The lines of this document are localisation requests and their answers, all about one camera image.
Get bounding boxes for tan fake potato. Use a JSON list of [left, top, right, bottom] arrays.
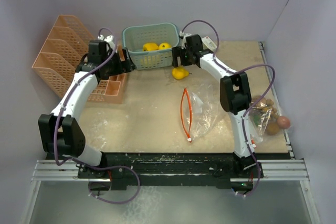
[[265, 122, 281, 136]]

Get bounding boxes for orange mesh file organizer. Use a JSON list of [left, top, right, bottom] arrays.
[[32, 15, 127, 104]]

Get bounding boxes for yellow fake lemon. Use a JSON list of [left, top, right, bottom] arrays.
[[158, 42, 172, 50]]

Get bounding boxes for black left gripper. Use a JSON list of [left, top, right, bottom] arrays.
[[102, 48, 136, 77]]

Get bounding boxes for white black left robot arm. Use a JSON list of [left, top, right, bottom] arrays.
[[38, 39, 135, 178]]

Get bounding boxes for clear zip bag red seal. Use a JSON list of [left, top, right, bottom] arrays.
[[180, 82, 226, 143]]

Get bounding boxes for aluminium rail frame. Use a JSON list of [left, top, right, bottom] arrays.
[[19, 159, 79, 224]]

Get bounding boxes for light blue plastic basket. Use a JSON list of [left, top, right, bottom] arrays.
[[121, 23, 180, 70]]

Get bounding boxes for brown fake mushrooms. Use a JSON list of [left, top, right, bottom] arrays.
[[254, 98, 279, 119]]

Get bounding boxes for yellow fake pear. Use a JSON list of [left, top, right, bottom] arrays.
[[172, 66, 190, 80]]

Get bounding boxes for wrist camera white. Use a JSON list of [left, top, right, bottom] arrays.
[[179, 31, 192, 49], [97, 35, 114, 43]]

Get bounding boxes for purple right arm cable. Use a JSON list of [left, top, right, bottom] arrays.
[[181, 20, 276, 156]]

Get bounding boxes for brown fake potato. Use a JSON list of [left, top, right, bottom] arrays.
[[277, 115, 291, 130]]

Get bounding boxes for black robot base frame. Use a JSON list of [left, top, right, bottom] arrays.
[[46, 152, 265, 192]]

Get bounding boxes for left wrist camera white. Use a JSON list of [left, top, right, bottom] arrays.
[[97, 35, 114, 43]]

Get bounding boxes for small white green box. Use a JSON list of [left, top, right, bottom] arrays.
[[202, 36, 217, 51]]

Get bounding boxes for yellow fake bell pepper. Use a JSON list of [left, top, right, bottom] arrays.
[[142, 42, 158, 51]]

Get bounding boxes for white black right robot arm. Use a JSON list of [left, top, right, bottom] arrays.
[[172, 32, 261, 178]]

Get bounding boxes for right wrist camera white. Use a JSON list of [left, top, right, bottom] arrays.
[[179, 31, 192, 49]]

